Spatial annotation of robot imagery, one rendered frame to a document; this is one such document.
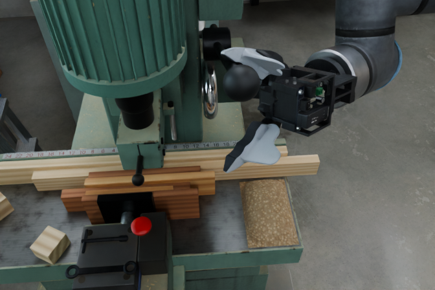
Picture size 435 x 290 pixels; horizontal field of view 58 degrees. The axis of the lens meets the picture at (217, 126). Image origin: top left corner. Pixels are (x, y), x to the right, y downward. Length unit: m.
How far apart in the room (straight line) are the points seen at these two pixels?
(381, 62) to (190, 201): 0.38
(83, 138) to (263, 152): 0.64
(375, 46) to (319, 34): 2.26
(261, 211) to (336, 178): 1.30
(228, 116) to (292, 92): 0.57
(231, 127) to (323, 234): 0.91
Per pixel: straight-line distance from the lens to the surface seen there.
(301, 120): 0.50
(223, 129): 1.02
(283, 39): 2.81
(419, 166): 2.19
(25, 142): 1.88
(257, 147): 0.51
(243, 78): 0.35
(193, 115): 0.92
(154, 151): 0.65
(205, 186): 0.75
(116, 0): 0.45
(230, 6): 0.74
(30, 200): 0.84
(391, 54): 0.68
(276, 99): 0.52
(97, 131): 1.06
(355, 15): 0.64
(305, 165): 0.79
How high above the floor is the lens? 1.54
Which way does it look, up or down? 46 degrees down
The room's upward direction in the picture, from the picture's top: straight up
